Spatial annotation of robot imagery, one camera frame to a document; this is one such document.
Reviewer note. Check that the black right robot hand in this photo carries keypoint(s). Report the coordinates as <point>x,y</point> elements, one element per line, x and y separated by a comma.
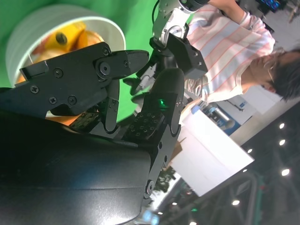
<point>70,168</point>

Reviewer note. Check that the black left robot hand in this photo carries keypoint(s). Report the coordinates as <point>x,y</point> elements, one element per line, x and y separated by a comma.
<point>145,77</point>

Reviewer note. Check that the grey-green bowl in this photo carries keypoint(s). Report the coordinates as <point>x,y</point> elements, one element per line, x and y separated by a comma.
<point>21,39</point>

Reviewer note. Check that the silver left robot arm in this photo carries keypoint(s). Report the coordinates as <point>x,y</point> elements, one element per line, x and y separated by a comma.
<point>168,21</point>

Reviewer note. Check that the yellow cake slice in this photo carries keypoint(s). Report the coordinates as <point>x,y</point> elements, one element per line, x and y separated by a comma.
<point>70,32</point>

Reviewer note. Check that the salmon pink cake slice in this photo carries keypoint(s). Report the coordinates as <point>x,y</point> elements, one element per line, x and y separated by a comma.
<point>42,45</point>

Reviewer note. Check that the green tablecloth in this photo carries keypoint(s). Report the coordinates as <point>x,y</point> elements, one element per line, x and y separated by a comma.
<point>136,28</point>

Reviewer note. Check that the person in striped shirt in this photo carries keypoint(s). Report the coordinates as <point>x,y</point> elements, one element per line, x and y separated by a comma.
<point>222,47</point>

